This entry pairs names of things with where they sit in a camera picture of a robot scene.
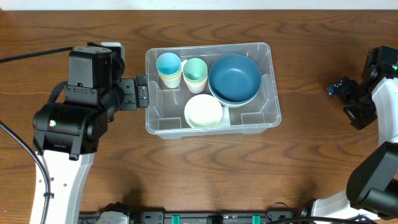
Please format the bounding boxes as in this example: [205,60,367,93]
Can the white label in container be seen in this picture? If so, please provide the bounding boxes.
[218,106,231,126]

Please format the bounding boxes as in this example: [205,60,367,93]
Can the white cup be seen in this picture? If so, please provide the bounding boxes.
[161,77,181,88]

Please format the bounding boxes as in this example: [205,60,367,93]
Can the yellow cup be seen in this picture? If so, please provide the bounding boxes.
[159,72,182,80]
[183,77,208,86]

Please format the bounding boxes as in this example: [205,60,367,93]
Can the clear plastic storage container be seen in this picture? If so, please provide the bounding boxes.
[146,42,282,139]

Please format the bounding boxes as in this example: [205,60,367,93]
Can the beige large bowl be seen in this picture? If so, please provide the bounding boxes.
[208,88,261,108]

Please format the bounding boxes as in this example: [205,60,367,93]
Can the light blue cup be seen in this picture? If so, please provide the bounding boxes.
[156,52,181,77]

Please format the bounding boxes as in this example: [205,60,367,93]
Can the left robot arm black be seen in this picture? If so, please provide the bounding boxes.
[30,42,149,223]

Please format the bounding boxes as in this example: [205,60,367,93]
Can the mint green cup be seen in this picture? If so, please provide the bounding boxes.
[183,58,208,83]

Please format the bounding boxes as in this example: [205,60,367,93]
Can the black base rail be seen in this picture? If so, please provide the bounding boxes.
[78,202,298,224]

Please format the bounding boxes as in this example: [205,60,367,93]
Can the white small bowl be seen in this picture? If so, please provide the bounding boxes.
[184,94,223,128]

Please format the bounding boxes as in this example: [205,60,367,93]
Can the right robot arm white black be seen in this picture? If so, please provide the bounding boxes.
[302,45,397,223]

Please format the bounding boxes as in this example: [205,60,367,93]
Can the pink cup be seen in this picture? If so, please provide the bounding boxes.
[187,83,206,94]

